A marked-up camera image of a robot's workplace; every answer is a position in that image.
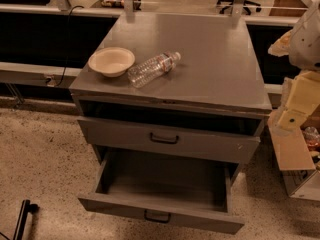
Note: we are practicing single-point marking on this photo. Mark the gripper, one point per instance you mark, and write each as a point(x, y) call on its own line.
point(306, 45)

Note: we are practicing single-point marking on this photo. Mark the grey drawer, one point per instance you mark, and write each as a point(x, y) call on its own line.
point(169, 140)
point(166, 189)

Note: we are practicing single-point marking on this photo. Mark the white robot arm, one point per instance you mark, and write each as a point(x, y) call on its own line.
point(302, 43)

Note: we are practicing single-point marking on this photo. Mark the grey drawer cabinet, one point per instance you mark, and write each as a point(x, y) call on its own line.
point(216, 86)

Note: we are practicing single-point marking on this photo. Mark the plastic bottle in box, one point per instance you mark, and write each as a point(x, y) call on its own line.
point(312, 138)

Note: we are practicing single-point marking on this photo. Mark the open cardboard box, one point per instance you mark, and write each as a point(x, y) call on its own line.
point(300, 175)

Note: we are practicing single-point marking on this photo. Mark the black office chair base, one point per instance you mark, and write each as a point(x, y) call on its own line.
point(237, 6)

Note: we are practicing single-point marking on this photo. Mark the clear plastic water bottle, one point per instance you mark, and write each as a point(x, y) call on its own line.
point(157, 66)

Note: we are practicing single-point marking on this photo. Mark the cream plastic bowl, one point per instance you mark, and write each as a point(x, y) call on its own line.
point(111, 61)

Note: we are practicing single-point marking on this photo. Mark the black metal stand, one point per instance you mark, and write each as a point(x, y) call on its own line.
point(27, 207)

